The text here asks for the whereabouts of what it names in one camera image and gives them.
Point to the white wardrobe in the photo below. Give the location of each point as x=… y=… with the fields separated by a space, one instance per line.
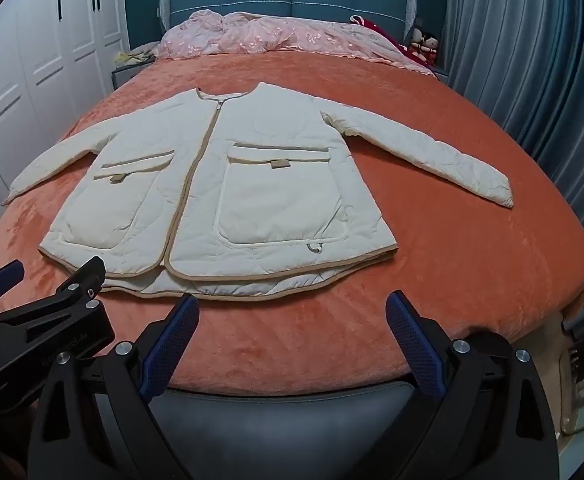
x=46 y=60

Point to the cream quilted jacket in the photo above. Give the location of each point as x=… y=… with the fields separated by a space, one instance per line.
x=272 y=200

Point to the blue-grey curtain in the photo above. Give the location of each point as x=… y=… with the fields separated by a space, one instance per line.
x=522 y=60

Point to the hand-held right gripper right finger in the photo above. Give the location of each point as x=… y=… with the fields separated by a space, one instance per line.
x=414 y=345

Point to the orange plush blanket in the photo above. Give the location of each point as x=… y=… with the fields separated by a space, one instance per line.
x=447 y=240

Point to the pink floral quilt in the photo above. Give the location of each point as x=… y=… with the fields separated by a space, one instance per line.
x=252 y=35

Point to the plush doll pair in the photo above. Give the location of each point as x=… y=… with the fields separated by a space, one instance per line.
x=424 y=42

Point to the red cloth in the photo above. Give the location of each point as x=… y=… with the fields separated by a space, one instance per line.
x=382 y=35

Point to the dark grey nightstand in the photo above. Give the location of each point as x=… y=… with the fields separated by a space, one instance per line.
x=441 y=71
x=124 y=77

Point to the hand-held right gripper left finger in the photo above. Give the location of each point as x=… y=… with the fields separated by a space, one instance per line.
x=170 y=355

